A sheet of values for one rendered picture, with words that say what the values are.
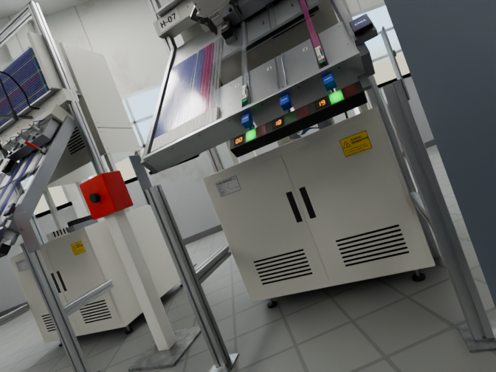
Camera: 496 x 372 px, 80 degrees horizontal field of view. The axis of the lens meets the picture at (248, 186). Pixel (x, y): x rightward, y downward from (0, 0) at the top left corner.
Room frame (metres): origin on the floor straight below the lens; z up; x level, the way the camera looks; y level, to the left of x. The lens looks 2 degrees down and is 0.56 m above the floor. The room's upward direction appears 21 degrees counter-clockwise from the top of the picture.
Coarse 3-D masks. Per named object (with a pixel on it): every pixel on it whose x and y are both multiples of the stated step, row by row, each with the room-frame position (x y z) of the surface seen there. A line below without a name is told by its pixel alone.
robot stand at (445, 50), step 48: (384, 0) 0.30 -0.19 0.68; (432, 0) 0.24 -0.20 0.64; (480, 0) 0.21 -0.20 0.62; (432, 48) 0.26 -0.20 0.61; (480, 48) 0.22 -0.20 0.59; (432, 96) 0.28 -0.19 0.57; (480, 96) 0.23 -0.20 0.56; (480, 144) 0.25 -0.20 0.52; (480, 192) 0.26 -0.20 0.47; (480, 240) 0.28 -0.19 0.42
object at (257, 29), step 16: (288, 0) 1.04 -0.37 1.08; (304, 0) 0.98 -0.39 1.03; (320, 0) 0.93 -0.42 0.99; (256, 16) 1.11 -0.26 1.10; (272, 16) 1.03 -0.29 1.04; (288, 16) 0.97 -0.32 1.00; (304, 16) 1.01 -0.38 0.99; (208, 32) 1.27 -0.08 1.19; (240, 32) 1.10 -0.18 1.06; (256, 32) 1.03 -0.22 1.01; (272, 32) 1.06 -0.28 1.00; (192, 48) 1.27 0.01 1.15; (224, 48) 1.10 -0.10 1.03; (240, 48) 1.04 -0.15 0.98; (176, 64) 1.26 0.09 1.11
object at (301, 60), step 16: (320, 32) 0.82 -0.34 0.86; (336, 32) 0.78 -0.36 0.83; (304, 48) 0.82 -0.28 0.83; (336, 48) 0.75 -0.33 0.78; (352, 48) 0.71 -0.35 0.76; (272, 64) 0.86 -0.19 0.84; (288, 64) 0.82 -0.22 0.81; (304, 64) 0.78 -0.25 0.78; (240, 80) 0.91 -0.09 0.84; (256, 80) 0.86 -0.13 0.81; (272, 80) 0.81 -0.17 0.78; (288, 80) 0.78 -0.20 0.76; (224, 96) 0.90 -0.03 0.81; (240, 96) 0.86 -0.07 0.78; (256, 96) 0.81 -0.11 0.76; (224, 112) 0.85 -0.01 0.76
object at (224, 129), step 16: (336, 64) 0.68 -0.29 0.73; (352, 64) 0.68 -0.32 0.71; (304, 80) 0.71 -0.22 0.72; (320, 80) 0.71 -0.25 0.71; (336, 80) 0.71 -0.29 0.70; (352, 80) 0.71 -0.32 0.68; (272, 96) 0.74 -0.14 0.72; (304, 96) 0.74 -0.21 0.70; (320, 96) 0.74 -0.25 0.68; (240, 112) 0.78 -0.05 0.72; (256, 112) 0.78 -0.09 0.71; (272, 112) 0.78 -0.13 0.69; (288, 112) 0.78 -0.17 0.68; (208, 128) 0.82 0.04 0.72; (224, 128) 0.82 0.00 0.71; (240, 128) 0.82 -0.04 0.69; (176, 144) 0.86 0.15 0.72; (192, 144) 0.86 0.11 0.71; (208, 144) 0.86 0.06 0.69; (144, 160) 0.91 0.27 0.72; (160, 160) 0.91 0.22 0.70; (176, 160) 0.91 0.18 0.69
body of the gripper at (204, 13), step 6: (192, 0) 0.84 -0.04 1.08; (198, 0) 0.84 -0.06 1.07; (204, 0) 0.84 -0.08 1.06; (210, 0) 0.84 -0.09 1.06; (216, 0) 0.85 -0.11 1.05; (222, 0) 0.85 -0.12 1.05; (228, 0) 0.85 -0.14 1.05; (198, 6) 0.86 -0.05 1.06; (204, 6) 0.86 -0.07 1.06; (210, 6) 0.86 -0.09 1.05; (216, 6) 0.86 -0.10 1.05; (222, 6) 0.86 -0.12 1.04; (204, 12) 0.87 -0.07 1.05; (210, 12) 0.87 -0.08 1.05
